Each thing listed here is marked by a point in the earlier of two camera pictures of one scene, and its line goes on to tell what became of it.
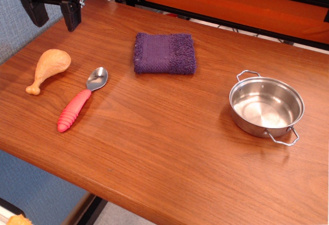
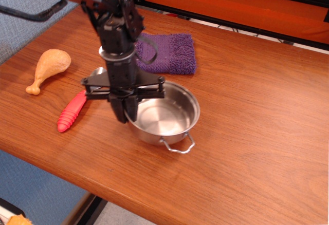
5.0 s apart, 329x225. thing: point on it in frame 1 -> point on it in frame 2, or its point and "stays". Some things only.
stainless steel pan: x=262 y=106 -> x=167 y=119
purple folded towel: x=171 y=54 stays
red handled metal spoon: x=95 y=78 stays
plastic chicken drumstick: x=51 y=62 stays
